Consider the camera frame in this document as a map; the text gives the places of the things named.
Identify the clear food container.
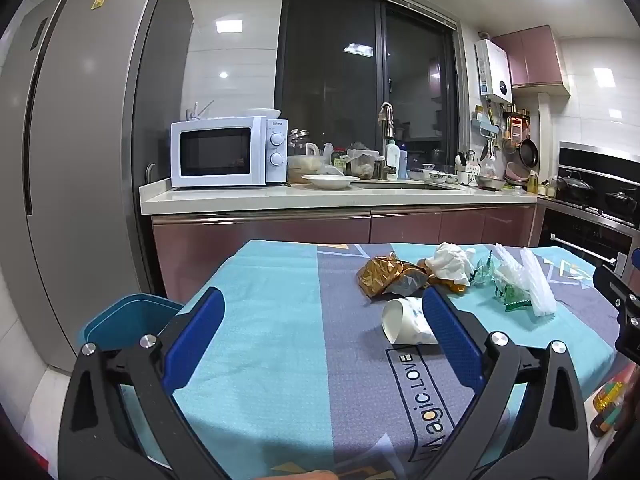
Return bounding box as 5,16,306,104
287,155,326,183

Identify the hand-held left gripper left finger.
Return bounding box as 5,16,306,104
56,286,227,480

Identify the black built-in oven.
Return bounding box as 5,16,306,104
537,207,636,267

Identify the dark sliding window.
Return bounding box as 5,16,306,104
275,0,460,161

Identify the clear plastic tub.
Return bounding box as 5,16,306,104
346,149,381,180

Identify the teal grey printed tablecloth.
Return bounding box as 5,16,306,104
120,239,621,480

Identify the white microwave oven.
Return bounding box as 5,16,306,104
170,116,290,190

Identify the brown foil wrapper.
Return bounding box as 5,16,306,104
356,254,432,302

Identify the white tissue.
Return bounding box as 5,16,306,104
426,242,476,287

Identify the yellow green packet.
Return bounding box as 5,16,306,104
594,381,627,412

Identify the white water heater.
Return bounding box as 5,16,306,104
475,38,513,103

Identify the black cooking pot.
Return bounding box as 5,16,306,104
605,187,639,216

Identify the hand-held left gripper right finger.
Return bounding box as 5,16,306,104
421,286,591,480

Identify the mauve base cabinet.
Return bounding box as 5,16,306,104
151,205,538,302

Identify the white plastic bag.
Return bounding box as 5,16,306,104
492,242,526,286

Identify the grey refrigerator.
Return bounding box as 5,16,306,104
0,0,196,376

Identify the white utensil holder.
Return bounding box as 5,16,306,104
455,152,476,186

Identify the blue plastic bin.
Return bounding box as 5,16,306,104
77,292,186,361

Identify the metal kitchen faucet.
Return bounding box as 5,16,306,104
377,102,399,181

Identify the teal wall rack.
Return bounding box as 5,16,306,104
472,105,501,139

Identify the white foam fruit net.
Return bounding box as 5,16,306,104
520,247,557,317

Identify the black frying pan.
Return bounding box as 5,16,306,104
517,125,540,169

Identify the glass jar with lid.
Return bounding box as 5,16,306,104
287,129,311,158

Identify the green candy wrapper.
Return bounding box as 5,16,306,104
475,252,496,286
495,282,534,312

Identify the black gas stove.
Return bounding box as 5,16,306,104
537,194,640,231

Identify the white paper cup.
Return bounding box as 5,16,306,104
381,296,441,346

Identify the white soap bottle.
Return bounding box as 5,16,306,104
384,139,401,180

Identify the mauve wall cabinet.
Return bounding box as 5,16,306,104
491,25,571,96

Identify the black wok with lid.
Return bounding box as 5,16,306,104
556,172,596,204

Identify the white plate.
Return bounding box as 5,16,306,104
301,174,361,191

